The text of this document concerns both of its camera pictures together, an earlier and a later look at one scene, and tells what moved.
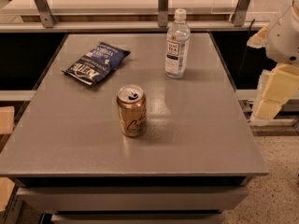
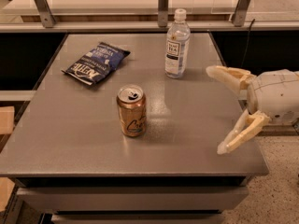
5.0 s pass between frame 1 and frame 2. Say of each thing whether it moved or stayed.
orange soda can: stayed
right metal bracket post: stayed
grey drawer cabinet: stayed
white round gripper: moved
